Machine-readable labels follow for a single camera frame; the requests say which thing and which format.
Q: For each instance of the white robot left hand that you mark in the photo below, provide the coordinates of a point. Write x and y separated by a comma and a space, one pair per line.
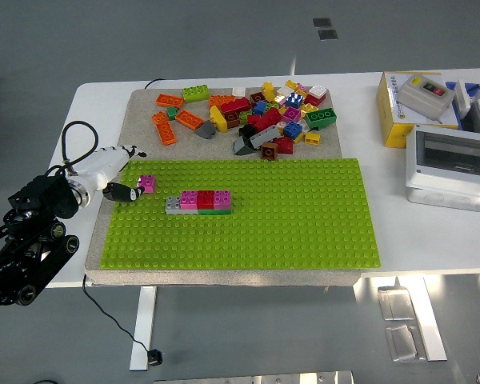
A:
100, 164

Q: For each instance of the magenta square toy brick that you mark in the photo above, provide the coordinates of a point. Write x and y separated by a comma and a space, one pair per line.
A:
222, 198
148, 183
189, 200
291, 114

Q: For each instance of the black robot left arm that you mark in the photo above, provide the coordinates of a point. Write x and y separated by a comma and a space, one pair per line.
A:
44, 192

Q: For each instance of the orange long toy brick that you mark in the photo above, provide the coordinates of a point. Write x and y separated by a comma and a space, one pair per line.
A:
166, 133
189, 119
170, 101
218, 100

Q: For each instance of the orange small toy brick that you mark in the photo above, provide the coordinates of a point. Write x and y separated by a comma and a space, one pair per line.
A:
160, 117

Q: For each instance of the small dark green toy brick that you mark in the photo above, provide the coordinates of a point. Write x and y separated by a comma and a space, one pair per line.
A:
172, 112

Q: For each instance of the red square toy brick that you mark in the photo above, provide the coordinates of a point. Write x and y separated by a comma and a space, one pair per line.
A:
285, 145
205, 199

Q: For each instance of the lime green long toy brick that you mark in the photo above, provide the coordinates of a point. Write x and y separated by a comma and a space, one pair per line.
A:
196, 94

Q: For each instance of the green flat toy brick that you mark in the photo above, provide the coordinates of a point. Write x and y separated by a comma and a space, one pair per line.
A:
215, 212

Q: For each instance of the yellow curved toy brick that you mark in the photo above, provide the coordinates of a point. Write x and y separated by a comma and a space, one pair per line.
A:
218, 118

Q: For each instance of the dark brown toy brick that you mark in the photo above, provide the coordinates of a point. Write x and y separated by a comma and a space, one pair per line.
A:
232, 119

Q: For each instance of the dark grey sloped toy brick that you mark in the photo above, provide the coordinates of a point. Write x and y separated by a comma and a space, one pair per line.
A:
242, 145

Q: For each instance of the red long toy brick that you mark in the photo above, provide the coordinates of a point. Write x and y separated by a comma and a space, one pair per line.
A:
237, 105

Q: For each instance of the black toy brick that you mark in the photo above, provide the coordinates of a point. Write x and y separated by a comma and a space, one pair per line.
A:
246, 131

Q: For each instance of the small white toy brick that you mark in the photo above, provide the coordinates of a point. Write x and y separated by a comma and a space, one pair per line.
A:
238, 91

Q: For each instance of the grey long sloped toy brick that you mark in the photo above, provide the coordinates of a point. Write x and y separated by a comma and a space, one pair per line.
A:
264, 137

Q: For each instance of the brown square toy brick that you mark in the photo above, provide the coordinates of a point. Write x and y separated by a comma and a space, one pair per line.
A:
269, 151

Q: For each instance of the small blue toy brick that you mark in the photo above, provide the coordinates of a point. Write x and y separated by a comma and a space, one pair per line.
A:
260, 107

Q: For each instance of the dark red toy brick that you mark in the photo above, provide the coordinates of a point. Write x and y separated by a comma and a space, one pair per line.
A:
258, 97

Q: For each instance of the large red toy brick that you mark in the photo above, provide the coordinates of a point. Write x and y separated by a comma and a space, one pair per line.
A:
266, 120

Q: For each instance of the green studded baseplate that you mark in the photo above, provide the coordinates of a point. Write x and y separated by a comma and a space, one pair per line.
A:
264, 224

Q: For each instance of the yellow tall toy brick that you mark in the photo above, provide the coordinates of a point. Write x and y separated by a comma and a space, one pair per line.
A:
268, 90

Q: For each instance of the blue square toy brick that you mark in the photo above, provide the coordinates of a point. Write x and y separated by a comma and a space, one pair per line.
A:
293, 129

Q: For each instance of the cream white toy brick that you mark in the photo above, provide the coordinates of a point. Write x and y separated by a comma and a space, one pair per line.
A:
283, 92

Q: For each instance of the blue and white toy brick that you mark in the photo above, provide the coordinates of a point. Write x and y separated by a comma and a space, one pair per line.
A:
295, 99

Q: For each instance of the yellow small toy brick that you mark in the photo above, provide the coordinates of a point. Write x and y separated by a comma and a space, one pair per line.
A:
292, 85
309, 108
312, 138

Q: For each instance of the light pink toy brick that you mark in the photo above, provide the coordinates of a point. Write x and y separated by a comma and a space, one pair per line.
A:
302, 88

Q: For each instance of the red flat toy brick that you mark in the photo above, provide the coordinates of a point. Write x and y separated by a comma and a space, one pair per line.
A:
314, 100

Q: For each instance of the dark green long toy brick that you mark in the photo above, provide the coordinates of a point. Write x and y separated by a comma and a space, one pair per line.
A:
321, 117

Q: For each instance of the white square toy brick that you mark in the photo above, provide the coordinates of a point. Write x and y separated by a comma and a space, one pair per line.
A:
318, 91

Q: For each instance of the grey-brown table mat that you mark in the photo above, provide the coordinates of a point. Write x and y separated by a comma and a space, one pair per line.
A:
220, 150

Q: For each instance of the white table leg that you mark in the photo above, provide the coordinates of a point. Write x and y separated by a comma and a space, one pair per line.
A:
143, 328
428, 320

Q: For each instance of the black plug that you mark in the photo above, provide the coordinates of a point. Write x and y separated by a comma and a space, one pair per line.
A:
155, 356

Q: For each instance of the dark floor plate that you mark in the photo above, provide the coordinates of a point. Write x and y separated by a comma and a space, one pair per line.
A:
322, 22
328, 34

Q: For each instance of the yellow cardboard box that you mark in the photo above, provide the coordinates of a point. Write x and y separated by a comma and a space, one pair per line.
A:
392, 116

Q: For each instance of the white distribution box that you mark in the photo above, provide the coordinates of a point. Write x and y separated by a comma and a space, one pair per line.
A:
448, 168

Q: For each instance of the blue packaging box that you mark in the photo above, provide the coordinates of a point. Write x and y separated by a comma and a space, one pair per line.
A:
476, 89

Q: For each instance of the white switch plate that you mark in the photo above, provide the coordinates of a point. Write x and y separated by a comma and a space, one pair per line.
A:
462, 96

